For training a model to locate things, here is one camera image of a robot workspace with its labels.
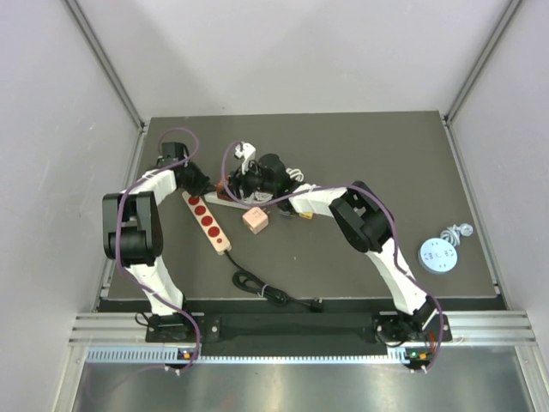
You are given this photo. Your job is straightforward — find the pink cube deer adapter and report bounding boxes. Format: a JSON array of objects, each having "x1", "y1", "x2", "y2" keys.
[{"x1": 242, "y1": 207, "x2": 268, "y2": 234}]

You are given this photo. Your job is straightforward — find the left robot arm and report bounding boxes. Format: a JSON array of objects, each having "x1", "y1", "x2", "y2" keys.
[{"x1": 102, "y1": 142, "x2": 214, "y2": 342}]

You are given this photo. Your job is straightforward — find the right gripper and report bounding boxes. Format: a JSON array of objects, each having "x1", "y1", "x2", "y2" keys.
[{"x1": 221, "y1": 157, "x2": 278, "y2": 202}]

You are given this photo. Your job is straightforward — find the light blue cable with plug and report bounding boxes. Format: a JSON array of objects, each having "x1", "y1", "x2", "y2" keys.
[{"x1": 439, "y1": 221, "x2": 475, "y2": 248}]

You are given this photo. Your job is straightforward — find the beige strip with red sockets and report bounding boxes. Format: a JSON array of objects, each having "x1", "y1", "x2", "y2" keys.
[{"x1": 182, "y1": 191, "x2": 232, "y2": 255}]

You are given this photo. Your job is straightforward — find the black coiled power cable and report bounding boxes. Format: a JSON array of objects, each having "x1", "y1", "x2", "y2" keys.
[{"x1": 225, "y1": 251, "x2": 325, "y2": 313}]

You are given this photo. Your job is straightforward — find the light blue round socket base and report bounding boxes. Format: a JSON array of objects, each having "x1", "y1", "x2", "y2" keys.
[{"x1": 418, "y1": 238, "x2": 458, "y2": 275}]

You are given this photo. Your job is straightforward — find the dark red cube adapter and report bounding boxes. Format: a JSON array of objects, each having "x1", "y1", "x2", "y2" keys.
[{"x1": 216, "y1": 179, "x2": 232, "y2": 202}]

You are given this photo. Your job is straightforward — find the gold USB charger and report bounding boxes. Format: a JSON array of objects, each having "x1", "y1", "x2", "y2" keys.
[{"x1": 299, "y1": 212, "x2": 315, "y2": 220}]

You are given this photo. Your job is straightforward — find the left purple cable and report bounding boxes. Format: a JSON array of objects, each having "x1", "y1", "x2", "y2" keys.
[{"x1": 115, "y1": 127, "x2": 202, "y2": 374}]

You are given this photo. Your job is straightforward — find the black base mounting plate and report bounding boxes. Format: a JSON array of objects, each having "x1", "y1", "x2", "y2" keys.
[{"x1": 135, "y1": 312, "x2": 451, "y2": 343}]

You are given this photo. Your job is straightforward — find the white power strip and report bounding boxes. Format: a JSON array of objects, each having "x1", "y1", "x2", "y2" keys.
[{"x1": 203, "y1": 192, "x2": 253, "y2": 209}]

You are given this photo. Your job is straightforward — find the small grey plug adapter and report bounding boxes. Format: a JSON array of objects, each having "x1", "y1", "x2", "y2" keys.
[{"x1": 279, "y1": 209, "x2": 297, "y2": 218}]

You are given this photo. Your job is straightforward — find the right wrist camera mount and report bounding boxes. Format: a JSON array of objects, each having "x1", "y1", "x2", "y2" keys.
[{"x1": 234, "y1": 141, "x2": 256, "y2": 174}]

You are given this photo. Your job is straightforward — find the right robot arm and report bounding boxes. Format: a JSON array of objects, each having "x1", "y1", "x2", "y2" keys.
[{"x1": 223, "y1": 142, "x2": 444, "y2": 345}]

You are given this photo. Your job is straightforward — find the slotted cable duct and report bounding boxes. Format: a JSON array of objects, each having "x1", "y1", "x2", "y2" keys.
[{"x1": 86, "y1": 347, "x2": 428, "y2": 366}]

